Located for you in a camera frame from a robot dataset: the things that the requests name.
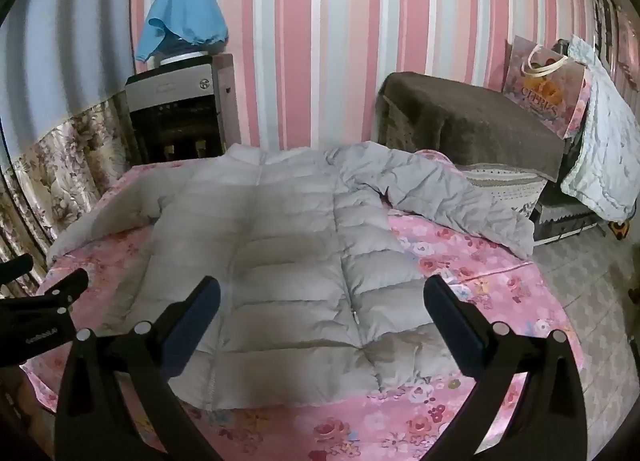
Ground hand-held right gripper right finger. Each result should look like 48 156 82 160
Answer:
423 275 587 461

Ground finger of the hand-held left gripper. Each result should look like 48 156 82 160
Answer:
30 268 91 314
0 253 34 288

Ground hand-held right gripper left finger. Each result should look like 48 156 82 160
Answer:
54 276 223 461

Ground grey puffer jacket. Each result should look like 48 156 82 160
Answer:
47 141 536 412

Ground pink floral bedsheet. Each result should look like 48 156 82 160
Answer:
20 148 586 461

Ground floral curtain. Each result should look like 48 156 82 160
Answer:
0 91 136 299

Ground white patterned sofa cover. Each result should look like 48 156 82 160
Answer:
460 164 548 217

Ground brown fuzzy blanket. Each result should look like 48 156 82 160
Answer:
376 72 566 182

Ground silver black water dispenser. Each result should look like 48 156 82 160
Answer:
124 54 241 167

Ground pale blue quilt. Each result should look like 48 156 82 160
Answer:
560 36 640 222

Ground pink printed gift bag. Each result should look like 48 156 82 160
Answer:
502 35 593 139

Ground blue cloth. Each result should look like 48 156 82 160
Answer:
135 0 229 62

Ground dark framed wall panel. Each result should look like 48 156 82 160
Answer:
590 0 620 71

